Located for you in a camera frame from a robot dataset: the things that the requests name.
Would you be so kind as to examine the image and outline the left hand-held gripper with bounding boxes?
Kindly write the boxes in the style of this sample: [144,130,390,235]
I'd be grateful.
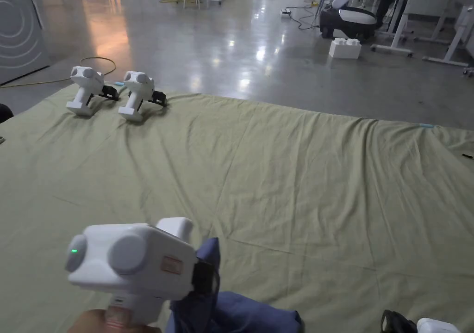
[64,217,220,327]

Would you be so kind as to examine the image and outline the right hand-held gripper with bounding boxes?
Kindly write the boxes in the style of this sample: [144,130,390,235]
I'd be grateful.
[381,309,464,333]

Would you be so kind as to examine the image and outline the dark blue garment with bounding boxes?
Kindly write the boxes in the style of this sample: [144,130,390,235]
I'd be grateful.
[164,236,302,333]

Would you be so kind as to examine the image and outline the person's left hand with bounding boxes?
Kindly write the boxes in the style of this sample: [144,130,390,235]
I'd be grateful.
[68,308,164,333]

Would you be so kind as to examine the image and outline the spare white hand-held gripper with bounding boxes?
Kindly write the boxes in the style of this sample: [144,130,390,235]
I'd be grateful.
[118,71,168,123]
[66,66,121,117]

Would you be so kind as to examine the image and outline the white foam block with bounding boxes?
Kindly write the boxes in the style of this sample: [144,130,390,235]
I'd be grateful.
[328,37,362,60]

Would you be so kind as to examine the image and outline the white and black robot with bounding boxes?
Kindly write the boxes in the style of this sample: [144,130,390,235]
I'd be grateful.
[319,0,379,40]

